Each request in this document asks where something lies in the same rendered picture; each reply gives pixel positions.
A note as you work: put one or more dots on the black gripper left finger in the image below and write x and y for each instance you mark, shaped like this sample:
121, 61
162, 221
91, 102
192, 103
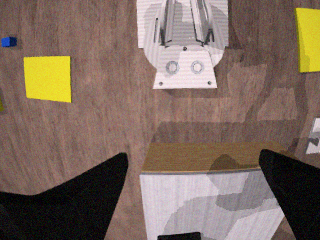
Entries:
80, 209

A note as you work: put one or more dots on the small blue block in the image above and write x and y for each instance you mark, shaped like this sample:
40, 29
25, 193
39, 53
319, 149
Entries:
8, 42

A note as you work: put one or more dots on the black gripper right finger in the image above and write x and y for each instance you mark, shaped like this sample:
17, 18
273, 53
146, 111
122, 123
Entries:
296, 187

